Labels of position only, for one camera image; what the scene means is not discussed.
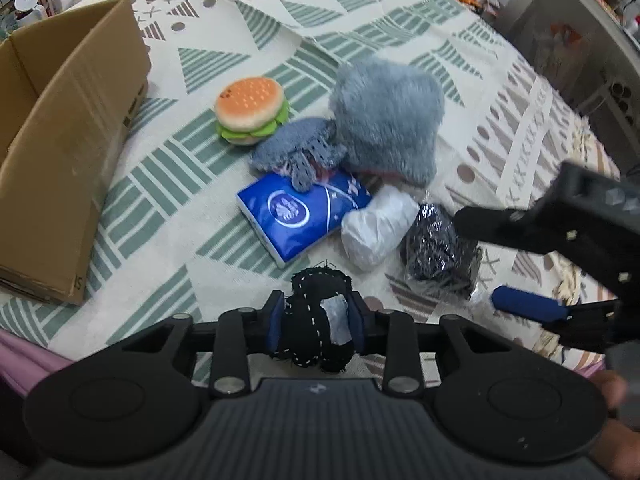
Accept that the black stitched fabric pouch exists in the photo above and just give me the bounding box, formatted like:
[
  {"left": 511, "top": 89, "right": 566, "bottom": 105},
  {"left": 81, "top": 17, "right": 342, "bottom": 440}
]
[{"left": 268, "top": 266, "right": 355, "bottom": 374}]

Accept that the white plastic bundle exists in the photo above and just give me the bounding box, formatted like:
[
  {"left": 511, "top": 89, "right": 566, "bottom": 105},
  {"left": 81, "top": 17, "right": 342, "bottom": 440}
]
[{"left": 341, "top": 184, "right": 420, "bottom": 271}]

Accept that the black item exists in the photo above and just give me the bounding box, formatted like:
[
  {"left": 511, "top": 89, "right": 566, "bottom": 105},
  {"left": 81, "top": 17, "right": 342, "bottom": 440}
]
[{"left": 400, "top": 204, "right": 483, "bottom": 301}]

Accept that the blue tissue pack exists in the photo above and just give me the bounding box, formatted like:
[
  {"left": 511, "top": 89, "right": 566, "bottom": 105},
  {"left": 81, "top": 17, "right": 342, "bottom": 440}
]
[{"left": 236, "top": 170, "right": 372, "bottom": 268}]

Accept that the grey knitted cloth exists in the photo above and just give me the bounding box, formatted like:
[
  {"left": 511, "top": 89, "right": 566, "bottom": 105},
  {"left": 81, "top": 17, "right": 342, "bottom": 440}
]
[{"left": 250, "top": 117, "right": 347, "bottom": 193}]

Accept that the grey fluffy plush toy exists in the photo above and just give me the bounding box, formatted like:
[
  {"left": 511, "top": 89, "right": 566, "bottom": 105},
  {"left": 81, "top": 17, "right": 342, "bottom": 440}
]
[{"left": 329, "top": 56, "right": 445, "bottom": 188}]

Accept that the plush hamburger toy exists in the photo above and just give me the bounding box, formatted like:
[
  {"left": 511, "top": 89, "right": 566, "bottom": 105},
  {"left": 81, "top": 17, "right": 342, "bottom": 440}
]
[{"left": 213, "top": 77, "right": 290, "bottom": 145}]

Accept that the person's right hand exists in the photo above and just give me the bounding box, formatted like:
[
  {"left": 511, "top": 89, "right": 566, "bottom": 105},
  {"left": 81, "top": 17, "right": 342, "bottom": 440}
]
[{"left": 590, "top": 370, "right": 640, "bottom": 479}]

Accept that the patterned white green blanket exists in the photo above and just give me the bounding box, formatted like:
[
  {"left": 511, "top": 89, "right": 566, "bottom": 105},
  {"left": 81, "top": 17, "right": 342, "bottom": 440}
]
[{"left": 1, "top": 0, "right": 620, "bottom": 360}]

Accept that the white desk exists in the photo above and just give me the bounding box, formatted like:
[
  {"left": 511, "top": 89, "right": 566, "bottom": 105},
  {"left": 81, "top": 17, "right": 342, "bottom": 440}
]
[{"left": 497, "top": 0, "right": 639, "bottom": 171}]

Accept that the pink bed sheet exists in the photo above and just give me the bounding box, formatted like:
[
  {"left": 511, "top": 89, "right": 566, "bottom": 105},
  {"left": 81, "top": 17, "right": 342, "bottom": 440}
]
[{"left": 0, "top": 330, "right": 73, "bottom": 398}]

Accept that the brown cardboard box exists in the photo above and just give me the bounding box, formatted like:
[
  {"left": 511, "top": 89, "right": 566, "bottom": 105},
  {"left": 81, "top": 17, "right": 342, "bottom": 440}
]
[{"left": 1, "top": 0, "right": 151, "bottom": 304}]

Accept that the white kettle jug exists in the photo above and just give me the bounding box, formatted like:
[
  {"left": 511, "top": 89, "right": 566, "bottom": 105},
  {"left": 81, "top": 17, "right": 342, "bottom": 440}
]
[{"left": 14, "top": 0, "right": 48, "bottom": 28}]

